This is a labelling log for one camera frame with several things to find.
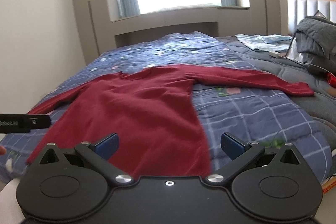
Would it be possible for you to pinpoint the dark red sweater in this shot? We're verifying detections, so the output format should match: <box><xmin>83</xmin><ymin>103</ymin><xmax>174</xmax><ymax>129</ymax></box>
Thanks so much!
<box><xmin>27</xmin><ymin>64</ymin><xmax>314</xmax><ymax>178</ymax></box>

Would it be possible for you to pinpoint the person's hand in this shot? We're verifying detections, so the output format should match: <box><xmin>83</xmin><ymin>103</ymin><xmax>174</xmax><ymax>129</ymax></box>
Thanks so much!
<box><xmin>0</xmin><ymin>146</ymin><xmax>6</xmax><ymax>156</ymax></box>

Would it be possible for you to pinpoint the blue plaid quilt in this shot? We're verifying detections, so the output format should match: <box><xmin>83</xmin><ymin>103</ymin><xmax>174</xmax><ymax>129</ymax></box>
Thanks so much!
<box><xmin>1</xmin><ymin>32</ymin><xmax>332</xmax><ymax>183</ymax></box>

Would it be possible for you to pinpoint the grey quilted bedspread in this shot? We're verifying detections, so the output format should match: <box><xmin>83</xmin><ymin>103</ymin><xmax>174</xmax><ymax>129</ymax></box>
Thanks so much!
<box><xmin>217</xmin><ymin>36</ymin><xmax>335</xmax><ymax>156</ymax></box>

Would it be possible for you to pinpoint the white small box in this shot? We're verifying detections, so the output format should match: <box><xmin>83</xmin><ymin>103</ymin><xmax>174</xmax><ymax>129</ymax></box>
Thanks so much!
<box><xmin>268</xmin><ymin>51</ymin><xmax>284</xmax><ymax>59</ymax></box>

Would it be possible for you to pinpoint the red item by jacket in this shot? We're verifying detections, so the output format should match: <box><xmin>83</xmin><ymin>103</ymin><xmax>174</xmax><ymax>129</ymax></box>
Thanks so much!
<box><xmin>326</xmin><ymin>73</ymin><xmax>336</xmax><ymax>88</ymax></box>

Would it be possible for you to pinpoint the light blue folded cloth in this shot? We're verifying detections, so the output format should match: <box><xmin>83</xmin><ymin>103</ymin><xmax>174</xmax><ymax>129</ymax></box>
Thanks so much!
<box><xmin>235</xmin><ymin>34</ymin><xmax>292</xmax><ymax>52</ymax></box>

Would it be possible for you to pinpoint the beige window bench cabinet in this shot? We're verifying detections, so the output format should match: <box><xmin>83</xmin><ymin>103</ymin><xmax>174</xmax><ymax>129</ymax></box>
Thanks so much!
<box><xmin>109</xmin><ymin>7</ymin><xmax>249</xmax><ymax>47</ymax></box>

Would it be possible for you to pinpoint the grey padded jacket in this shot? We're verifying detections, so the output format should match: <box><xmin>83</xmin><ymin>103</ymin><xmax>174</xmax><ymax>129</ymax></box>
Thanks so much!
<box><xmin>294</xmin><ymin>16</ymin><xmax>335</xmax><ymax>69</ymax></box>

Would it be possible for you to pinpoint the padded grey wooden headboard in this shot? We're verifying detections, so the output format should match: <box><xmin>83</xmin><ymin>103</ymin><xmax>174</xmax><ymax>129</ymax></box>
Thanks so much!
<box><xmin>287</xmin><ymin>0</ymin><xmax>335</xmax><ymax>35</ymax></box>

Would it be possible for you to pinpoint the left beige wardrobe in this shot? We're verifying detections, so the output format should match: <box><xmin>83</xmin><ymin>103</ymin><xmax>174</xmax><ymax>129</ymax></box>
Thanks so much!
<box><xmin>72</xmin><ymin>0</ymin><xmax>114</xmax><ymax>64</ymax></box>

